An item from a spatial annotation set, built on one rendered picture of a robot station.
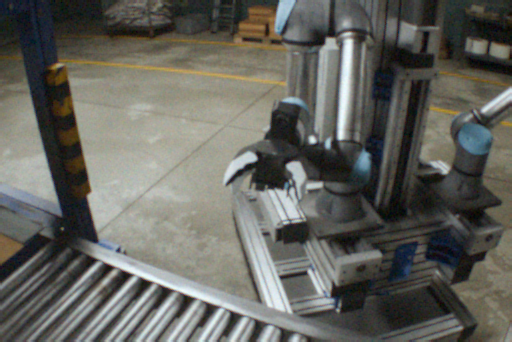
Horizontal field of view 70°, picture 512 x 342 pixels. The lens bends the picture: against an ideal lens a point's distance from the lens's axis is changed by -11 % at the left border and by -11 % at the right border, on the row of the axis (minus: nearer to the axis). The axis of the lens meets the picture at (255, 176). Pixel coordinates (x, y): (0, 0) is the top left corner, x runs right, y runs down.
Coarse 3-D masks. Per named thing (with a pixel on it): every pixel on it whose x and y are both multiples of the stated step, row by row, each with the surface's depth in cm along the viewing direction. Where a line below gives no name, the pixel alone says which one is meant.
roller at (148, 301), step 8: (152, 288) 101; (160, 288) 101; (144, 296) 98; (152, 296) 99; (160, 296) 101; (136, 304) 96; (144, 304) 96; (152, 304) 98; (128, 312) 94; (136, 312) 94; (144, 312) 95; (120, 320) 91; (128, 320) 91; (136, 320) 93; (144, 320) 95; (112, 328) 89; (120, 328) 89; (128, 328) 90; (136, 328) 92; (104, 336) 88; (112, 336) 87; (120, 336) 88; (128, 336) 90
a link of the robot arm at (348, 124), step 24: (336, 0) 93; (336, 24) 94; (360, 24) 92; (360, 48) 92; (336, 72) 95; (360, 72) 90; (336, 96) 92; (360, 96) 89; (336, 120) 90; (360, 120) 89; (336, 144) 88; (360, 144) 88; (336, 168) 87; (360, 168) 86
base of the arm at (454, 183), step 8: (456, 168) 131; (448, 176) 135; (456, 176) 131; (464, 176) 129; (472, 176) 128; (480, 176) 128; (448, 184) 134; (456, 184) 131; (464, 184) 130; (472, 184) 129; (480, 184) 130; (448, 192) 134; (456, 192) 131; (464, 192) 130; (472, 192) 129; (480, 192) 130; (464, 200) 131
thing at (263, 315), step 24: (48, 240) 117; (72, 240) 116; (120, 264) 108; (144, 264) 108; (168, 288) 101; (192, 288) 101; (240, 312) 94; (264, 312) 94; (288, 312) 94; (288, 336) 91; (312, 336) 88; (336, 336) 88; (360, 336) 88
